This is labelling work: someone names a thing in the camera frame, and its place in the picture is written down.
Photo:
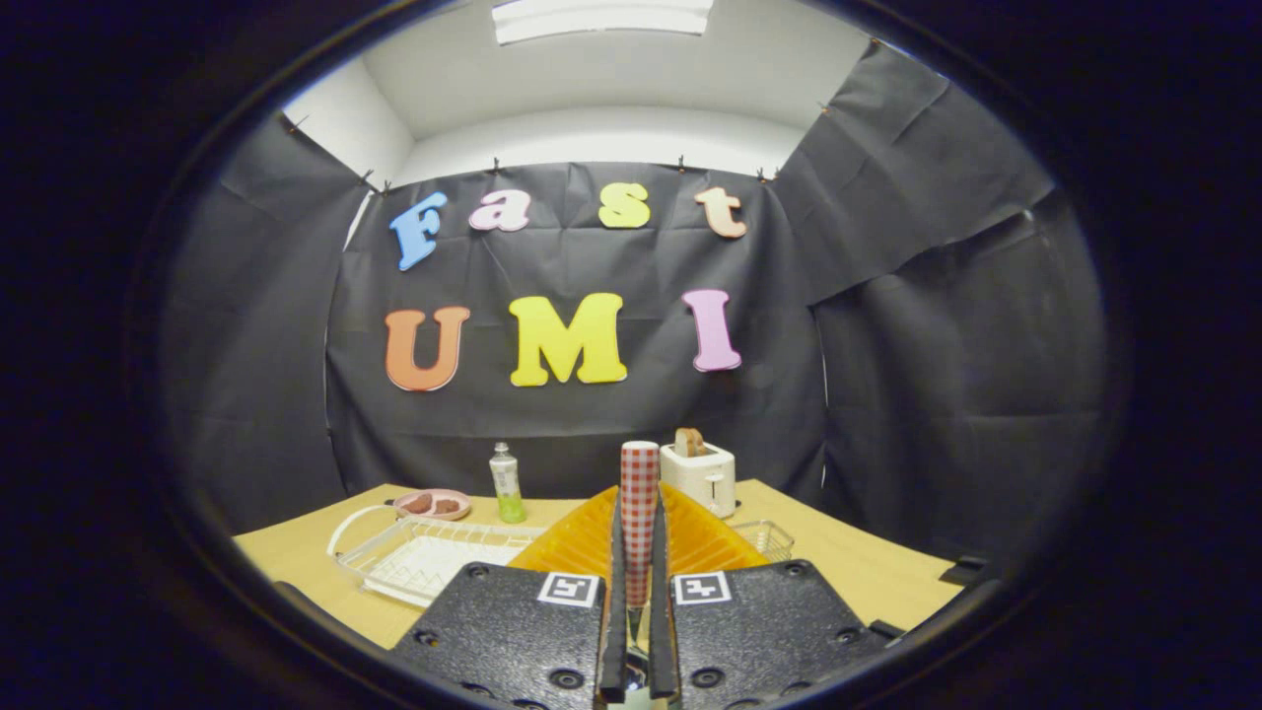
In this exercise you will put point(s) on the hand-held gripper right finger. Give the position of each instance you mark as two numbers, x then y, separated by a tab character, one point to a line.
665	651

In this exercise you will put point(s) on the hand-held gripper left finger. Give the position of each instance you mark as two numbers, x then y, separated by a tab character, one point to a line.
613	651

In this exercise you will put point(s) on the small pink plate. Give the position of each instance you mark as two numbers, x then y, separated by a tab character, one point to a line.
458	515

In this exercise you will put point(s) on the cream white toaster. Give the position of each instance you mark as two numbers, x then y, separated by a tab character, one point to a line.
705	478

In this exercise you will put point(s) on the clear bottle with green liquid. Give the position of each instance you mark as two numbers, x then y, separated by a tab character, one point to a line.
508	488

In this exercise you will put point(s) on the brown bread slice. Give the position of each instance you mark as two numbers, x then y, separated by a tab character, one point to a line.
689	442

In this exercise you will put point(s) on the black table clamp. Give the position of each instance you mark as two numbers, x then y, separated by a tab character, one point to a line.
964	572
884	629

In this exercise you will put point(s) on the brown food piece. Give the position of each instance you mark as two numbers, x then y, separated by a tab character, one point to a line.
419	503
446	506

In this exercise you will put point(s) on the black backdrop cloth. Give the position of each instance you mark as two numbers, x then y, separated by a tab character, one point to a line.
937	345

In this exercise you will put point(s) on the white ceiling light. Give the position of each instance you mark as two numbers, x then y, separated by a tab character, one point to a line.
601	18

